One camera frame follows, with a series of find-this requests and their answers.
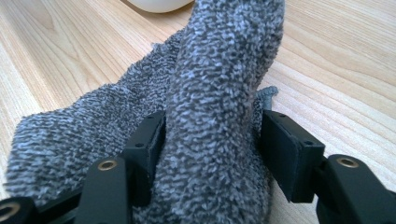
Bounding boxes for white plastic bin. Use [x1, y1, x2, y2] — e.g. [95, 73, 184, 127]
[125, 0, 196, 14]

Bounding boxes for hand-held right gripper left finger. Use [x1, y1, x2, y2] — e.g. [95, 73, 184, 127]
[119, 109, 168, 208]

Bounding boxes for grey fuzzy sock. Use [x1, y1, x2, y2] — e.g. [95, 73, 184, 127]
[4, 0, 286, 224]

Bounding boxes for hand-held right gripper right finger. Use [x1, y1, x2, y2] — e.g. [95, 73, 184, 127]
[259, 108, 327, 204]

